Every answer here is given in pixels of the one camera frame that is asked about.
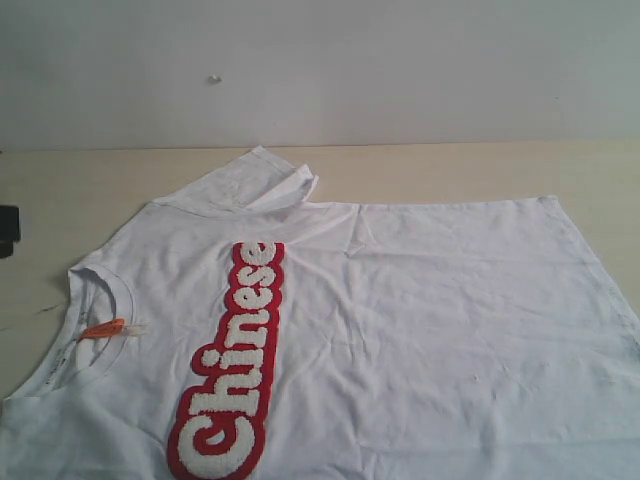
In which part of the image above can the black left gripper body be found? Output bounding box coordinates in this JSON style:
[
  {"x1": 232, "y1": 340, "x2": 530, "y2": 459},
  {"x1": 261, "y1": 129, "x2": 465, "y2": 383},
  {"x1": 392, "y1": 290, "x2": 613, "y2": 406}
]
[{"x1": 0, "y1": 205, "x2": 21, "y2": 259}]

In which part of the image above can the orange fabric tag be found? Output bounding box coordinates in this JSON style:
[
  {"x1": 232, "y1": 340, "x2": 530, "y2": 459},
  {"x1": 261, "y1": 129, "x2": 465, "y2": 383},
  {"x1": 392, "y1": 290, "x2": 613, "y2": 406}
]
[{"x1": 77, "y1": 318, "x2": 147, "y2": 341}]

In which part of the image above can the white t-shirt red lettering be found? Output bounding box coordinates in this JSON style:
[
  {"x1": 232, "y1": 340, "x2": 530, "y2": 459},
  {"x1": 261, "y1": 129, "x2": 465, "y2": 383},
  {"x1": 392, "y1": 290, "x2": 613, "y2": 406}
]
[{"x1": 1, "y1": 147, "x2": 639, "y2": 479}]

